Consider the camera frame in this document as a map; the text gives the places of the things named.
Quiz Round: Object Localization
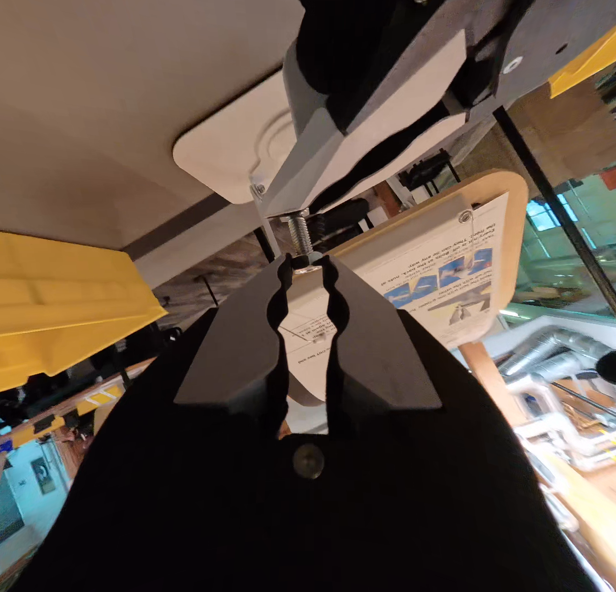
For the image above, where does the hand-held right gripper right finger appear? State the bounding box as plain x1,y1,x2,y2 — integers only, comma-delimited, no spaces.
321,256,443,434

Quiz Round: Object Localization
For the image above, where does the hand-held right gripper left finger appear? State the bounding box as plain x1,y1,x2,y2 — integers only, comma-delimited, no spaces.
173,254,295,439

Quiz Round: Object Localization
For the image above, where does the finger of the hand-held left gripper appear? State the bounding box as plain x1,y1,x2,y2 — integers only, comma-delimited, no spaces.
262,28,468,218
281,43,338,142

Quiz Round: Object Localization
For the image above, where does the yellow plastic bin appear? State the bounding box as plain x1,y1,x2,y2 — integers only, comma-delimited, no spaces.
549,36,616,98
0,231,169,391

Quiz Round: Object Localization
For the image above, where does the steel hex bolt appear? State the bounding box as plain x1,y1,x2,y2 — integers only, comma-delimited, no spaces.
288,212,324,274

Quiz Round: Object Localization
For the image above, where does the wooden column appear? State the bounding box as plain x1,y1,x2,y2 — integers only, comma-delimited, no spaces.
457,342,527,426

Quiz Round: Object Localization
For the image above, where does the small yellow bin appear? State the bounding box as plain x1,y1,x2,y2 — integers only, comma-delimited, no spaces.
77,384,127,416

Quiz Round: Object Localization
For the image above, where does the wooden stand board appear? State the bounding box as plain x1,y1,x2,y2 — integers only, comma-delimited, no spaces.
288,168,530,407

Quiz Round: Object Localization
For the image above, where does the wooden office desk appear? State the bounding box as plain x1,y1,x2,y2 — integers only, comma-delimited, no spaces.
0,356,159,453

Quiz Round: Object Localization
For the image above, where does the black stand pole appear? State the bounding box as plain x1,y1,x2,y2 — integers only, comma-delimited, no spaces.
493,106,616,313

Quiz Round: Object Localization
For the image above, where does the black wire cart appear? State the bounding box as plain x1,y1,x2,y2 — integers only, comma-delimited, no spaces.
398,149,464,204

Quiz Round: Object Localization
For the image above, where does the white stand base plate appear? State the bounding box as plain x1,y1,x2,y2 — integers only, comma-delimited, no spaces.
172,70,299,205

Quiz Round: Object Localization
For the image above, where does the silver ventilation duct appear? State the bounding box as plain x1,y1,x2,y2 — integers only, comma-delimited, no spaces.
498,327,604,383

